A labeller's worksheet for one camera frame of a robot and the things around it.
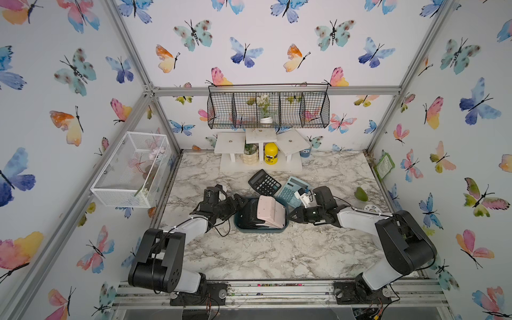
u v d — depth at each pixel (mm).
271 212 844
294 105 959
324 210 724
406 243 455
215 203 735
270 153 1056
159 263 432
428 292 755
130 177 727
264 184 1036
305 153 1164
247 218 828
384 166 1105
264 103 950
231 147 1036
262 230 871
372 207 882
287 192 1010
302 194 843
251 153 1101
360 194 1003
